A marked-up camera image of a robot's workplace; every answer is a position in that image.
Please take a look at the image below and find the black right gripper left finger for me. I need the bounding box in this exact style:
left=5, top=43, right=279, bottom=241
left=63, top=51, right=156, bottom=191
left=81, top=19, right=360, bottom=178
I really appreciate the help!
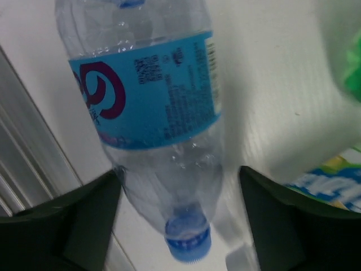
left=1, top=171, right=121, bottom=270

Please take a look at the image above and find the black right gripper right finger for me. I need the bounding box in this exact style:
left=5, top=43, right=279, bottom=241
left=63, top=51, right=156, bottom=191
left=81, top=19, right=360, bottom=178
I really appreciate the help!
left=239, top=166, right=360, bottom=270

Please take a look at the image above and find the clear bottle light blue label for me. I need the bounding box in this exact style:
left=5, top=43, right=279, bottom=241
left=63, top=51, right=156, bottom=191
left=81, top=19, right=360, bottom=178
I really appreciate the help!
left=55, top=1, right=223, bottom=263

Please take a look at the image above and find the clear bottle green white label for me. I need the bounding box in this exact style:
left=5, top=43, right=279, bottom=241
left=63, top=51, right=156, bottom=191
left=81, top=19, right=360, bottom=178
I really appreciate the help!
left=285, top=143, right=360, bottom=213

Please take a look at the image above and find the green plastic bottle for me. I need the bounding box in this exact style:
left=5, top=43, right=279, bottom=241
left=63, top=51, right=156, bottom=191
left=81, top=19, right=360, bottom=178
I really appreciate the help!
left=332, top=28, right=360, bottom=103

